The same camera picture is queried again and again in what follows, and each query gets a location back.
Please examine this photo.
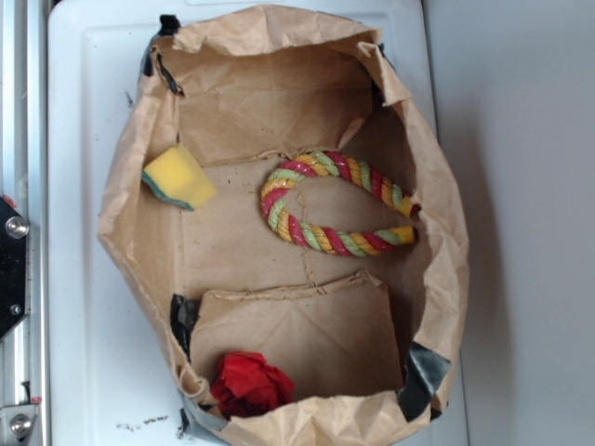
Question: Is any multicolored twisted rope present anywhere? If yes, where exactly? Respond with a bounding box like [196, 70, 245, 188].
[258, 150, 423, 257]

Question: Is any brown paper bag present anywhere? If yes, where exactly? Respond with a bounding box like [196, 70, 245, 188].
[98, 5, 469, 445]

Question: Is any yellow green sponge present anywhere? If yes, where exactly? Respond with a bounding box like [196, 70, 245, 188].
[141, 144, 217, 211]

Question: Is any crumpled red cloth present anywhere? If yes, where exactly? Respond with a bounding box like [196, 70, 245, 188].
[210, 351, 295, 419]

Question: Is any white plastic tray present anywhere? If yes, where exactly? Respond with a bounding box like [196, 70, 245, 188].
[46, 0, 470, 446]

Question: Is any black metal bracket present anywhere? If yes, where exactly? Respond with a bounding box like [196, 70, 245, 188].
[0, 196, 30, 341]

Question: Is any aluminium frame rail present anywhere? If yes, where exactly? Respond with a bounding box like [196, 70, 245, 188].
[1, 1, 51, 445]

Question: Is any silver corner bracket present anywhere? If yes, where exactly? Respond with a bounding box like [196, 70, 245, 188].
[0, 404, 43, 446]

